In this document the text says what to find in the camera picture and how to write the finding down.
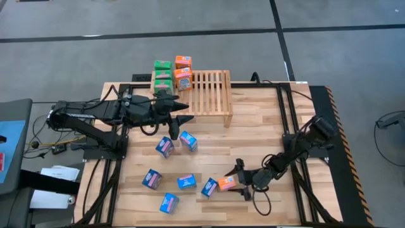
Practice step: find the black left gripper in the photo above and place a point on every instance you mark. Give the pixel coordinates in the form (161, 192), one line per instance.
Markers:
(161, 111)

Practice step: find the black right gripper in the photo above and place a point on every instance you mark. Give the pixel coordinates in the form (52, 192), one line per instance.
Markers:
(257, 180)

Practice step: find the orange Mini-Wheats cereal box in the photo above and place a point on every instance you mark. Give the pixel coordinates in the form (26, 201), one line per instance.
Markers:
(183, 61)
(183, 80)
(226, 183)

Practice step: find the blue Rice Krispies cereal box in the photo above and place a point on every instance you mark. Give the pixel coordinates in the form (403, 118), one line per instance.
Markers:
(169, 203)
(188, 141)
(186, 181)

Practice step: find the green Apple Jacks cereal box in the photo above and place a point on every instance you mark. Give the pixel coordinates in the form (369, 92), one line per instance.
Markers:
(163, 65)
(163, 75)
(163, 85)

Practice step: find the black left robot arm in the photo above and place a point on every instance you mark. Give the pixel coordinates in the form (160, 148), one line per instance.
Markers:
(95, 109)

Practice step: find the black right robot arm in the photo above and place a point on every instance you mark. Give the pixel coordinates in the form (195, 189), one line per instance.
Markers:
(319, 130)

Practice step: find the blue Frosted Flakes cereal box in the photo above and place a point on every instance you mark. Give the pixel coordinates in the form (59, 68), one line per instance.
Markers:
(164, 147)
(209, 187)
(152, 179)

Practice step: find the wooden slatted shelf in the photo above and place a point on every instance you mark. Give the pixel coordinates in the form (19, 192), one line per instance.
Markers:
(212, 95)

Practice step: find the black power strip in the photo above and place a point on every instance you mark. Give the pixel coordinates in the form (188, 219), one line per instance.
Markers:
(141, 77)

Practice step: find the black power adapter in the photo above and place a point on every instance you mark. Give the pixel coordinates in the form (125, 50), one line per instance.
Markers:
(59, 149)

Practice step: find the white paper sheet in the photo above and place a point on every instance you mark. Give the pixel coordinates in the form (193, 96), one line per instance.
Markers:
(47, 199)
(63, 173)

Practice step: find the white round cap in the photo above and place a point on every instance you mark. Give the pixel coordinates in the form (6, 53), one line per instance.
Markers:
(71, 200)

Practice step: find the grey stand foot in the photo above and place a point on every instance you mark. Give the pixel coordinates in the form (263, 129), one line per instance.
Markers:
(392, 120)

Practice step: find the grey padded chair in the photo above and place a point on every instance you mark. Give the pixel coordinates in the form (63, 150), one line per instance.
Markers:
(16, 109)

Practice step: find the blue cloth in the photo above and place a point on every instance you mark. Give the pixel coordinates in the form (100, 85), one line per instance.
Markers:
(12, 149)

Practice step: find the black metal table frame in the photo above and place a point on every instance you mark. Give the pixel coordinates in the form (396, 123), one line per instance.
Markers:
(253, 85)

